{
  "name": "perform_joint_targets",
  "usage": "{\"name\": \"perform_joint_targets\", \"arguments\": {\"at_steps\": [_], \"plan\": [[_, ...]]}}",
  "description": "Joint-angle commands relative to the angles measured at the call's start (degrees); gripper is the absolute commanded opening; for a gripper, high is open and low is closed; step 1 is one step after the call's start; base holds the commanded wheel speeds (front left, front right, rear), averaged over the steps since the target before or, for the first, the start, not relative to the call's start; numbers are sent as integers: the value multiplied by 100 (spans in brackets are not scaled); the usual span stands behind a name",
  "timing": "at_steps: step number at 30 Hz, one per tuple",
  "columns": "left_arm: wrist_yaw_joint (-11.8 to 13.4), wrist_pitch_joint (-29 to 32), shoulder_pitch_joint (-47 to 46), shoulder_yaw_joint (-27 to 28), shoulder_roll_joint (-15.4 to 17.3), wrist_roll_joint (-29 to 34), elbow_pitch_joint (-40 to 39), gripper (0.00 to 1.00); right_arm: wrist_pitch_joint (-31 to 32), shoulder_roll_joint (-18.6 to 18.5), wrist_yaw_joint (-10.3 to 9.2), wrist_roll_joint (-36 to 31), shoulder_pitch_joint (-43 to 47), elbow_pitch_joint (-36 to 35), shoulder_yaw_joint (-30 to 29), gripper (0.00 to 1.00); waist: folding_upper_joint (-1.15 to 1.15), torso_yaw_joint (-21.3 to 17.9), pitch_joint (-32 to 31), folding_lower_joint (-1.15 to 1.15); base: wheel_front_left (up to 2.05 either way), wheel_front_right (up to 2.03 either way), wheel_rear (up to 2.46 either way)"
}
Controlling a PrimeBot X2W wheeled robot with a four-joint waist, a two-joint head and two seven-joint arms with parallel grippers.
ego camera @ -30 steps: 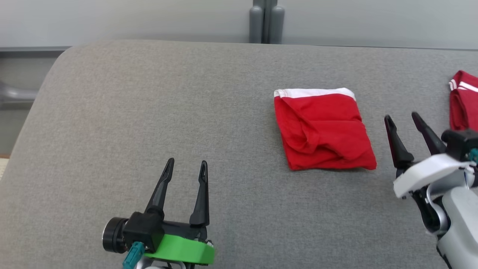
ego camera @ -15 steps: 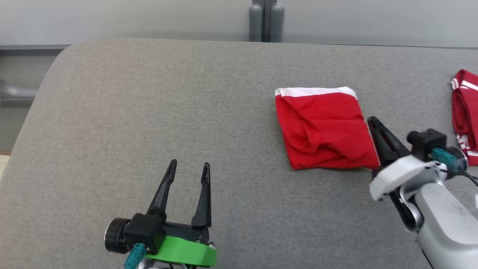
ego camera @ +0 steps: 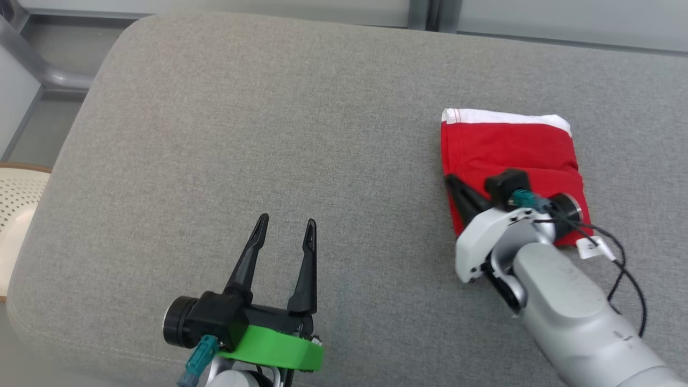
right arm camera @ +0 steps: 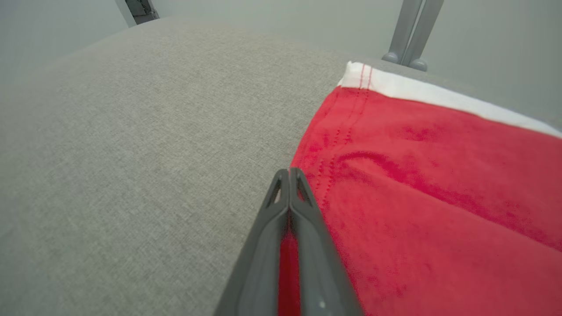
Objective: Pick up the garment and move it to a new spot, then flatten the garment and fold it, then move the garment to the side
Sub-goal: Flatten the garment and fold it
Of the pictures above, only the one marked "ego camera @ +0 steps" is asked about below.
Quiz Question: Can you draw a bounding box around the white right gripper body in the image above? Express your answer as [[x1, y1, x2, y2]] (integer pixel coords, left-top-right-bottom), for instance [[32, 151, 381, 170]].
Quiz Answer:
[[455, 192, 584, 284]]

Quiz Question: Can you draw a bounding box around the cream perforated basket brown rim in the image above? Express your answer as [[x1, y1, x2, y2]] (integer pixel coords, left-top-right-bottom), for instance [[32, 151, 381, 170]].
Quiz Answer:
[[0, 163, 53, 302]]

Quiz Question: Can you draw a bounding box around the grey metal post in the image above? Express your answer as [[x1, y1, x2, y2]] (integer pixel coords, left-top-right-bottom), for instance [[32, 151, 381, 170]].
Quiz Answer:
[[407, 0, 458, 33]]

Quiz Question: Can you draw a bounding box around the red white-trimmed garment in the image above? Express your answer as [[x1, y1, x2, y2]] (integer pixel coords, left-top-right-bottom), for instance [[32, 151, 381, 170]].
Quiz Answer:
[[441, 108, 616, 261]]

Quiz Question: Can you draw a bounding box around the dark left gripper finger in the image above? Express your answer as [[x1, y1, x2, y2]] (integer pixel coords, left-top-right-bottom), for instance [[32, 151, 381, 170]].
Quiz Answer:
[[287, 218, 318, 317], [223, 213, 270, 297]]

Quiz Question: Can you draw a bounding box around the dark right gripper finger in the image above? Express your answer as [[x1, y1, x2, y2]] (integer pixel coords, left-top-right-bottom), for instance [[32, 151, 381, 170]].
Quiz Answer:
[[445, 175, 493, 216], [448, 188, 478, 235]]

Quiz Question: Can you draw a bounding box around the grey fabric sofa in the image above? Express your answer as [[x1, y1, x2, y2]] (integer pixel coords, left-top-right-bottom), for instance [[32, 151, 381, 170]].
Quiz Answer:
[[5, 12, 688, 387]]

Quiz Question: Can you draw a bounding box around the grey metal pipe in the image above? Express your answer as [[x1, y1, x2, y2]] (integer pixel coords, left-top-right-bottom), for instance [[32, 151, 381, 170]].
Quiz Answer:
[[0, 15, 96, 92]]

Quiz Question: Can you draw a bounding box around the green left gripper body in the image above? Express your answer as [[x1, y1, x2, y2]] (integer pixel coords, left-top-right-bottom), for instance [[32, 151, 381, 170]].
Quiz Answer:
[[163, 296, 325, 371]]

